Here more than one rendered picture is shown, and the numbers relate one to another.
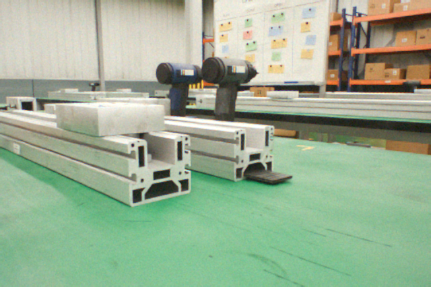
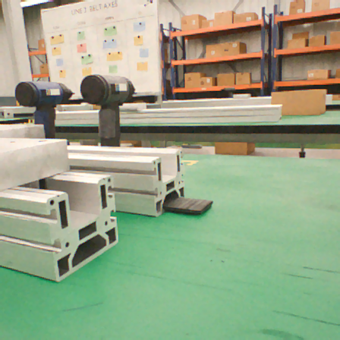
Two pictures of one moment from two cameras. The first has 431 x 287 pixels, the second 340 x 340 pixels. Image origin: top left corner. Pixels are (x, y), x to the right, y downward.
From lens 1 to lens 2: 17 cm
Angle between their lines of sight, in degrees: 19
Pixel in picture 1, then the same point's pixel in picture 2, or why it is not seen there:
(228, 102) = (114, 124)
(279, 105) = (130, 117)
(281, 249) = (288, 312)
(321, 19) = (152, 33)
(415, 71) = (223, 79)
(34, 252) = not seen: outside the picture
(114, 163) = (21, 228)
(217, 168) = (132, 203)
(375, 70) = (193, 79)
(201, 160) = not seen: hidden behind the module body
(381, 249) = not seen: outside the picture
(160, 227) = (121, 310)
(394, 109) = (233, 114)
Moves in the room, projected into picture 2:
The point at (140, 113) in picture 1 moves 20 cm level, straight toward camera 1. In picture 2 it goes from (40, 153) to (100, 190)
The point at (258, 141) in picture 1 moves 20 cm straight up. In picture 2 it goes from (170, 167) to (163, 34)
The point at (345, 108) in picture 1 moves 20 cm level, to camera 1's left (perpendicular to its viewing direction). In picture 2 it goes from (191, 116) to (159, 118)
